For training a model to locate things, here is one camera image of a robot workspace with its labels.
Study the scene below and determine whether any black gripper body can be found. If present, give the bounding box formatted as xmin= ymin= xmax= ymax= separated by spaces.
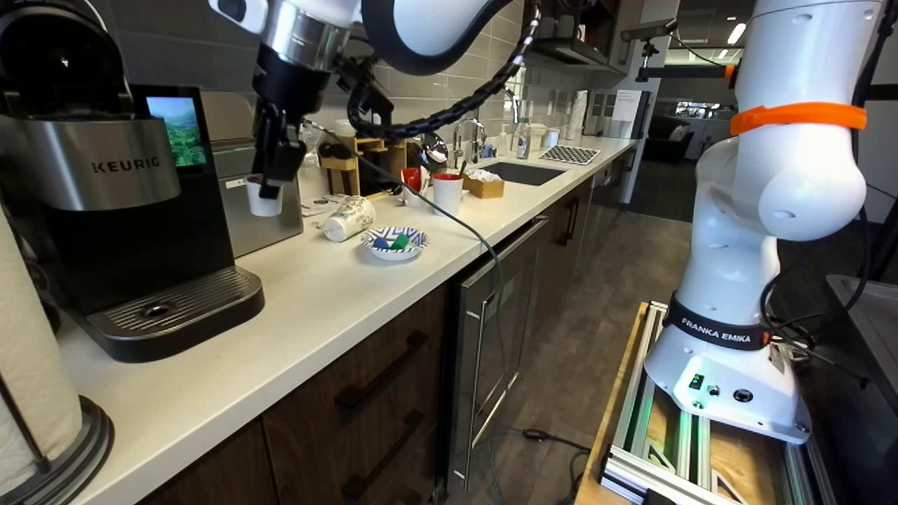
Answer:
xmin=253 ymin=45 xmax=329 ymax=167

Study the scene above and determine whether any white coffee pod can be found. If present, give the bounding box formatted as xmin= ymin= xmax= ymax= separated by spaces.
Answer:
xmin=248 ymin=176 xmax=283 ymax=219

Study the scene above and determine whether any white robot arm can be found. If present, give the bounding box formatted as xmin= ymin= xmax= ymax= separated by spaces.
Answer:
xmin=208 ymin=0 xmax=894 ymax=442

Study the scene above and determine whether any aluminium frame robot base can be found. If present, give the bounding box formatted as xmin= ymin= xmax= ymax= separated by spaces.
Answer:
xmin=574 ymin=299 xmax=837 ymax=505

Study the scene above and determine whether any green coffee pod on plate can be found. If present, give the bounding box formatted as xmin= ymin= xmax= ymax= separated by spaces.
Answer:
xmin=391 ymin=232 xmax=410 ymax=249

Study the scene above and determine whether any black Keurig coffeemaker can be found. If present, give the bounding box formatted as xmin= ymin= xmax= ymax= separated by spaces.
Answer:
xmin=0 ymin=0 xmax=263 ymax=362

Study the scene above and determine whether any stainless steel canister box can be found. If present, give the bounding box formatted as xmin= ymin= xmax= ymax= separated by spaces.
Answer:
xmin=214 ymin=142 xmax=304 ymax=257

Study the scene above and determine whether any white paper cup lying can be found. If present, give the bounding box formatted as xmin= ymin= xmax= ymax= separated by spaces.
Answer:
xmin=322 ymin=200 xmax=377 ymax=242

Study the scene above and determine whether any wooden organizer rack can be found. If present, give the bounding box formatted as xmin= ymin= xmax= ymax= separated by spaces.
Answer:
xmin=316 ymin=138 xmax=406 ymax=197

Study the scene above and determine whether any blue patterned paper plate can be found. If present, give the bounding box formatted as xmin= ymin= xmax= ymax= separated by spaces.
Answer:
xmin=361 ymin=226 xmax=427 ymax=264

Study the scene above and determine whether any red white mug front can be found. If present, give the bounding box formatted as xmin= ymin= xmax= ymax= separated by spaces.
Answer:
xmin=431 ymin=173 xmax=462 ymax=214

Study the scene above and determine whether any wooden box of packets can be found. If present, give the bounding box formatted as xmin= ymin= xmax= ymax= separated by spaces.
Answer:
xmin=462 ymin=170 xmax=504 ymax=200

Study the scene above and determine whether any kitchen sink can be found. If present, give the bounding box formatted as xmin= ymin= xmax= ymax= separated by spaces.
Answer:
xmin=482 ymin=163 xmax=563 ymax=184

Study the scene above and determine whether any paper towel roll holder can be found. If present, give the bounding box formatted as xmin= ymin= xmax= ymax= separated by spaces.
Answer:
xmin=0 ymin=215 xmax=114 ymax=505

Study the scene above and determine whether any teal power cable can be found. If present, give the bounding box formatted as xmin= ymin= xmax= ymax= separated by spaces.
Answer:
xmin=305 ymin=120 xmax=503 ymax=264

